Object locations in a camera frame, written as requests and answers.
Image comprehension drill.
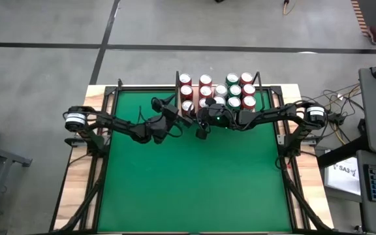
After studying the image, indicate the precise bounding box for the wooden shelf black frame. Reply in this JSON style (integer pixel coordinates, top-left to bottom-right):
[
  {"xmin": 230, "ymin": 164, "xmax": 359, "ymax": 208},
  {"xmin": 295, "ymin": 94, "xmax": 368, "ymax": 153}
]
[{"xmin": 174, "ymin": 70, "xmax": 267, "ymax": 124}]

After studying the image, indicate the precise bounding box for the yellow floor cable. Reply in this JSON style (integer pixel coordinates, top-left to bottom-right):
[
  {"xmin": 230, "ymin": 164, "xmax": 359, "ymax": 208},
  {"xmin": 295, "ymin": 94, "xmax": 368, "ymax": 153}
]
[{"xmin": 282, "ymin": 0, "xmax": 298, "ymax": 16}]

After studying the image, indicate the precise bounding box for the green table mat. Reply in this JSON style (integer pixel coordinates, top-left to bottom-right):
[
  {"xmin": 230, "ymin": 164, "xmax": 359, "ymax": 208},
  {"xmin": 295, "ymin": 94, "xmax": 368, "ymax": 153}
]
[{"xmin": 97, "ymin": 89, "xmax": 293, "ymax": 233}]

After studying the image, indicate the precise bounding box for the white SA3 sign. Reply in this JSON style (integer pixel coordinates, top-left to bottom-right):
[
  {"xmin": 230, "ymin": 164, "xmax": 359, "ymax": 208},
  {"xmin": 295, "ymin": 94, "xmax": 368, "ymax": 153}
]
[{"xmin": 324, "ymin": 156, "xmax": 362, "ymax": 197}]

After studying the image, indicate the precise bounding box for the red Coca-Cola Zero can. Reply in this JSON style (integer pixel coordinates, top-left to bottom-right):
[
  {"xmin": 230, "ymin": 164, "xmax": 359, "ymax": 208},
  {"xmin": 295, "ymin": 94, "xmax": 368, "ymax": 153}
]
[
  {"xmin": 180, "ymin": 84, "xmax": 195, "ymax": 101},
  {"xmin": 181, "ymin": 99, "xmax": 196, "ymax": 118}
]

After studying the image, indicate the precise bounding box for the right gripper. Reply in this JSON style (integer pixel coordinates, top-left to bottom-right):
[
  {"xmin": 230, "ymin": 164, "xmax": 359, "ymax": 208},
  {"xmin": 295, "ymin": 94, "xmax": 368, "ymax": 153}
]
[{"xmin": 195, "ymin": 97, "xmax": 234, "ymax": 140}]

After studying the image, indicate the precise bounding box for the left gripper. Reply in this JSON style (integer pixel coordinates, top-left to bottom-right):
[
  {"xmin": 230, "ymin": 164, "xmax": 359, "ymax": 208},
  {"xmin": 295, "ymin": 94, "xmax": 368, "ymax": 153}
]
[{"xmin": 148, "ymin": 97, "xmax": 194, "ymax": 144}]

